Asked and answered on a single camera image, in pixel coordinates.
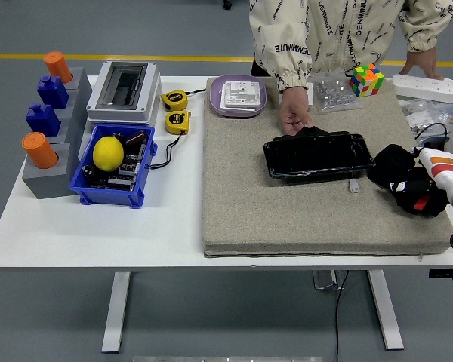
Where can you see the purple plate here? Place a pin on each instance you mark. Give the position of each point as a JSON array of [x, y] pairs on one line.
[[216, 99]]

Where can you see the small white connector plug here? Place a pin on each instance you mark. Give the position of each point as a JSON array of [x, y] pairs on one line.
[[354, 186]]

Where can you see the orange cylinder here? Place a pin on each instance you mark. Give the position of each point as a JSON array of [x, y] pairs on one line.
[[58, 67], [39, 151]]

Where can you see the yellow lemon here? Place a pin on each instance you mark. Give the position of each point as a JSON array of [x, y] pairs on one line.
[[108, 154]]

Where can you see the clear bag of metal parts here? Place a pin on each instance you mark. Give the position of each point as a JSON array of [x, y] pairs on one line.
[[332, 94]]

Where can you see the yellow tape measure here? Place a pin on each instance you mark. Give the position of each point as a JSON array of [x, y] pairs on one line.
[[173, 100], [177, 122]]

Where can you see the person's right forearm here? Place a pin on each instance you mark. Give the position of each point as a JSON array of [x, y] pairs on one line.
[[287, 64]]

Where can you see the electronic circuit boards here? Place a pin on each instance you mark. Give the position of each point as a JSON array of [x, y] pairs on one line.
[[130, 166]]

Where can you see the person's left forearm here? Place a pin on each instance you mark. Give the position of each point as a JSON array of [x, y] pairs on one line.
[[426, 26]]

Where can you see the person's left hand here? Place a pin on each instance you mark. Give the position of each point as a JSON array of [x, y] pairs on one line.
[[423, 60]]

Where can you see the grey-brown mat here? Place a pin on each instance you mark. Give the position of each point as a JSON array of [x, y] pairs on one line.
[[268, 215]]

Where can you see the small white card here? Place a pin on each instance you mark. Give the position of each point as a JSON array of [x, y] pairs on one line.
[[310, 96]]

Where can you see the blue plastic bin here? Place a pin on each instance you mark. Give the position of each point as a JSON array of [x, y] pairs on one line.
[[109, 194]]

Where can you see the black table controller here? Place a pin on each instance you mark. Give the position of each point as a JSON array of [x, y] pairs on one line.
[[447, 274]]

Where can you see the black chair caster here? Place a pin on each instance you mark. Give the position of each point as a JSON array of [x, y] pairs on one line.
[[227, 3]]

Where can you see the white table leg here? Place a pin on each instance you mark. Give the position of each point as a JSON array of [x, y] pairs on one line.
[[387, 313], [115, 313]]

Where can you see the white wall socket plate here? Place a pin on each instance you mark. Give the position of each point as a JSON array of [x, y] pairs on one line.
[[241, 94]]

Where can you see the person's right hand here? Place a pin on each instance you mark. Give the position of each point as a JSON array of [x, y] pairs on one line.
[[294, 109]]

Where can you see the clear bag of small parts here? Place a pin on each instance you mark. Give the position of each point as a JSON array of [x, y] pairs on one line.
[[423, 111]]

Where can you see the black rag with red tag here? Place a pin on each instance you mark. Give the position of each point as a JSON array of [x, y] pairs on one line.
[[392, 158]]

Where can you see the blue plastic block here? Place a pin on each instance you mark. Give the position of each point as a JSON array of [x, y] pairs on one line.
[[43, 120], [53, 92]]

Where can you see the grey under-table control box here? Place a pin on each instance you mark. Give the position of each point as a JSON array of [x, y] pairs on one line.
[[326, 280]]

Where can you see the dark brown capacitor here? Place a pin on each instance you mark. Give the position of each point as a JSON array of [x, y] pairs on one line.
[[136, 137]]

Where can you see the person's torso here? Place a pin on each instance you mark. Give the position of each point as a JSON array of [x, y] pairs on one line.
[[332, 30]]

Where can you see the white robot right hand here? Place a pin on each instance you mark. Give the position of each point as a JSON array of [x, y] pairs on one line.
[[445, 167]]

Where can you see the white power strip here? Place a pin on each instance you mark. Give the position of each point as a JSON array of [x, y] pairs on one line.
[[419, 86]]

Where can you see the blue-rimmed plate of electronics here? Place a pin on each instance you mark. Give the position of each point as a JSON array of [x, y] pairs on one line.
[[436, 146]]

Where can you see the grey electrical enclosure box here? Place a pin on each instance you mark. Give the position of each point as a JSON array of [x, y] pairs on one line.
[[117, 113]]

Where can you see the black round knob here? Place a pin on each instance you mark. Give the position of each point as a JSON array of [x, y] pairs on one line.
[[88, 170]]

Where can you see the colourful puzzle cube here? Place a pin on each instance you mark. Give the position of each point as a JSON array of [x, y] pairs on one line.
[[366, 81]]

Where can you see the black glossy panel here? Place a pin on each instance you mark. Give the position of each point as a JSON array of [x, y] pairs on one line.
[[317, 154]]

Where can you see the grey stepped block holder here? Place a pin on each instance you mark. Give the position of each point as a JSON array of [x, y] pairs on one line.
[[51, 186]]

